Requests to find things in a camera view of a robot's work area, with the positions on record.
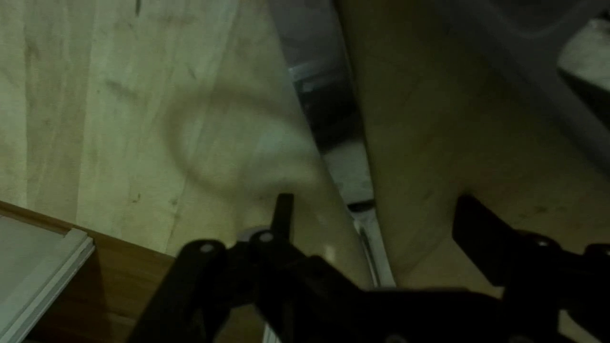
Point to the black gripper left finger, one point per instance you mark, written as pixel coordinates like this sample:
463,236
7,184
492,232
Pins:
253,272

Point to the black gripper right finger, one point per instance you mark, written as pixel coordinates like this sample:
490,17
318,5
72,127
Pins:
526,266

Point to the silver table knife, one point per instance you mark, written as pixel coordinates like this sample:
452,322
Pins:
330,125

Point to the grey plastic cutlery holder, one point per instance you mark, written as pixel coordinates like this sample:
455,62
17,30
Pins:
507,38

